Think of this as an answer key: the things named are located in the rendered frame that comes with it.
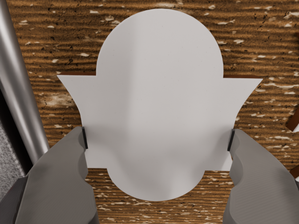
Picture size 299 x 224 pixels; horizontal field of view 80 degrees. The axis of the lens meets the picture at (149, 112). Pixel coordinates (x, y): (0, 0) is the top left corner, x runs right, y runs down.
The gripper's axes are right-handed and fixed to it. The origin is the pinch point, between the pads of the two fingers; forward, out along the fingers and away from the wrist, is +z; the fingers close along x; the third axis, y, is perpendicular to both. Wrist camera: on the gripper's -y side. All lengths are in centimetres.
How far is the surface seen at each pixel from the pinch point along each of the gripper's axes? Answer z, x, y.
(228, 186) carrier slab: 2.0, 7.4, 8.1
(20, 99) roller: 3.7, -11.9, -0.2
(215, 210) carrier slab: 2.0, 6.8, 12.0
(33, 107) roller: 4.0, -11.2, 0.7
